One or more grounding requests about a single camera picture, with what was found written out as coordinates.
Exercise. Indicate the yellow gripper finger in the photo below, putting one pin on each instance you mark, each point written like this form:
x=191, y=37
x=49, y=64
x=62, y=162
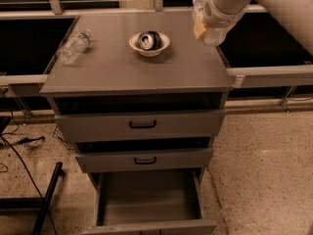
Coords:
x=199, y=28

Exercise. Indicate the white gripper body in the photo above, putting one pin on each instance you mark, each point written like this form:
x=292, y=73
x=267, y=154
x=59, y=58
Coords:
x=219, y=16

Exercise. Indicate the blue labelled plastic bottle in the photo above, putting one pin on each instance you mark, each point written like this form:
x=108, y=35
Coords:
x=214, y=35

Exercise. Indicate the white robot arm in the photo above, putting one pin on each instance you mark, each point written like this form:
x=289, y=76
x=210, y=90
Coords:
x=295, y=16

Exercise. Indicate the grey top drawer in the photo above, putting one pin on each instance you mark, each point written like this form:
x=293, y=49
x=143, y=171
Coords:
x=140, y=125

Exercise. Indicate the grey drawer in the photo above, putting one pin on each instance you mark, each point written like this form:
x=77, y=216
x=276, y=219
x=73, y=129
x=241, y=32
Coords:
x=140, y=125
x=151, y=202
x=146, y=154

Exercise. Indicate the grey drawer cabinet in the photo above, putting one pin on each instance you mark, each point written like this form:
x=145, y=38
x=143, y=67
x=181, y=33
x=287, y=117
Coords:
x=113, y=78

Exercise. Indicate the clear crumpled plastic bottle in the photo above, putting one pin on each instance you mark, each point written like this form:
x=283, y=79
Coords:
x=74, y=47

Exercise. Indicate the grey middle drawer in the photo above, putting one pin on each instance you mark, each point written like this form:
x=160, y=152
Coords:
x=146, y=154

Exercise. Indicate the grey bottom drawer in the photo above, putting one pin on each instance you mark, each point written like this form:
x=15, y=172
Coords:
x=151, y=202

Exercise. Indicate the crushed dark soda can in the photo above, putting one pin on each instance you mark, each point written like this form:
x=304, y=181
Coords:
x=149, y=40

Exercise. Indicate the cream ceramic bowl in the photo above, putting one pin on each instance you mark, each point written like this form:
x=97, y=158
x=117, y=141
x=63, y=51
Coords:
x=133, y=43

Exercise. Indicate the black stand leg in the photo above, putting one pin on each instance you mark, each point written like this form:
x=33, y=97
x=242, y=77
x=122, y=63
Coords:
x=41, y=203

